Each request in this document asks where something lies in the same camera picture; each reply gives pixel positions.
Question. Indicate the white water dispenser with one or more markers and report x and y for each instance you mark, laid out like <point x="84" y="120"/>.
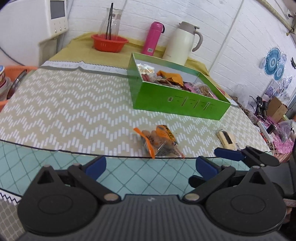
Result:
<point x="29" y="31"/>

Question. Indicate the black chopsticks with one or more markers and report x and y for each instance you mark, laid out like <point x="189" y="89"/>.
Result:
<point x="108" y="29"/>

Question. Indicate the orange snack packet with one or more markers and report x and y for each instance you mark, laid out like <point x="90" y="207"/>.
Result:
<point x="174" y="78"/>

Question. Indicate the instant noodle cup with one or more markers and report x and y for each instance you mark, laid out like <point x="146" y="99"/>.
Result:
<point x="5" y="84"/>

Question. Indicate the brown cardboard box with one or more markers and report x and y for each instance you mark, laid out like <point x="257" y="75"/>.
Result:
<point x="276" y="110"/>

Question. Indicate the clear pack red sausages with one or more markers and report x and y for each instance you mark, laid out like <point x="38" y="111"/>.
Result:
<point x="146" y="72"/>

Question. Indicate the pink edged snack packet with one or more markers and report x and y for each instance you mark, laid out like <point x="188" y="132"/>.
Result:
<point x="199" y="88"/>

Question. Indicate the green cardboard box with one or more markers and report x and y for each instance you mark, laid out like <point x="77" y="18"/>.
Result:
<point x="156" y="97"/>

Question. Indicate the blue paper fan decoration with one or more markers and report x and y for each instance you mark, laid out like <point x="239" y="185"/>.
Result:
<point x="272" y="61"/>

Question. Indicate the red plastic basket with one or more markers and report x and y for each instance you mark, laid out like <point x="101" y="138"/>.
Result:
<point x="114" y="45"/>

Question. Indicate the chevron pattern mat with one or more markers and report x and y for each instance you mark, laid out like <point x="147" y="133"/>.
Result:
<point x="92" y="113"/>

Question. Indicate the white thermos jug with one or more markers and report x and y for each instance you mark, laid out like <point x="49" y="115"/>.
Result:
<point x="185" y="39"/>

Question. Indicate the cracker biscuit pack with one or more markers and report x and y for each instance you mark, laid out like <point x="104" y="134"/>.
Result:
<point x="227" y="140"/>

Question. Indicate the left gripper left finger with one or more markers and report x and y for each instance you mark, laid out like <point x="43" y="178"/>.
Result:
<point x="85" y="177"/>

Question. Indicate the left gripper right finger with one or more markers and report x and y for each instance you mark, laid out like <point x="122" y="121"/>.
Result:
<point x="213" y="178"/>

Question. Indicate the pink water bottle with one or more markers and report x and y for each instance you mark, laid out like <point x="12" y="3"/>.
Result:
<point x="151" y="41"/>

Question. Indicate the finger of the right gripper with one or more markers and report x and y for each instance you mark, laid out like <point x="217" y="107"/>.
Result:
<point x="249" y="155"/>

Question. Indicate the clear glass carafe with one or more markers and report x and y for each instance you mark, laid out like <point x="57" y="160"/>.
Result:
<point x="115" y="22"/>

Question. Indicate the orange striped snack bag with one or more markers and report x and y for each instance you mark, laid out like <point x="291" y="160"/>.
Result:
<point x="160" y="142"/>

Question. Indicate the teal diamond pattern mat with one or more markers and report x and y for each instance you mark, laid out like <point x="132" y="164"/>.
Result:
<point x="122" y="175"/>

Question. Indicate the orange plastic basin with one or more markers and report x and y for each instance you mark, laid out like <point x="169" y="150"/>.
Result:
<point x="16" y="74"/>

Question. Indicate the white power strip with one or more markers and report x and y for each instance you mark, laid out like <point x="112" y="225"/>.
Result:
<point x="263" y="129"/>

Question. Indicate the yellow tablecloth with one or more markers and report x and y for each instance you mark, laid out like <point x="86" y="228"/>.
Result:
<point x="80" y="54"/>

